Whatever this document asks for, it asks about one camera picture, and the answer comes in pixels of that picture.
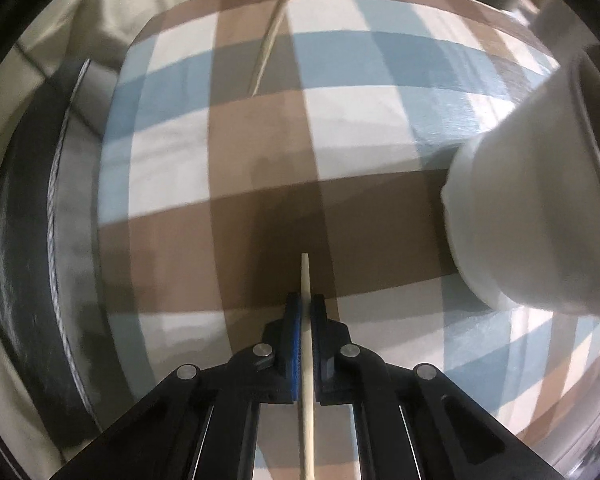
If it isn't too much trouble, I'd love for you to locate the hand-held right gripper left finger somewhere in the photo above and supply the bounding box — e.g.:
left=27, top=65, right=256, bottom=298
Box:
left=50, top=292, right=308, bottom=480

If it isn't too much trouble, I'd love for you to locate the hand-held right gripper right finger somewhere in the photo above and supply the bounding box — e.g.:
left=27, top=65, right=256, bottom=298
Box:
left=310, top=294, right=566, bottom=480

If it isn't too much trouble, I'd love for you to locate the single wooden chopstick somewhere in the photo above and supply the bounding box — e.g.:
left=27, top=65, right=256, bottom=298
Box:
left=248, top=0, right=308, bottom=96
left=299, top=253, right=317, bottom=480

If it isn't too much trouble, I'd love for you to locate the white grey utensil holder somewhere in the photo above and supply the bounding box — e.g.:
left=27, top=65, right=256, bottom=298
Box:
left=440, top=0, right=600, bottom=318

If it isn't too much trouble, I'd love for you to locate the checked tablecloth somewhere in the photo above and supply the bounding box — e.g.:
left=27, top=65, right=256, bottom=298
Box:
left=96, top=0, right=600, bottom=480

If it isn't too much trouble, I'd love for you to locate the dark cloth with white stitching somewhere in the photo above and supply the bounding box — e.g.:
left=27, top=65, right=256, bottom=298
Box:
left=0, top=57, right=131, bottom=456

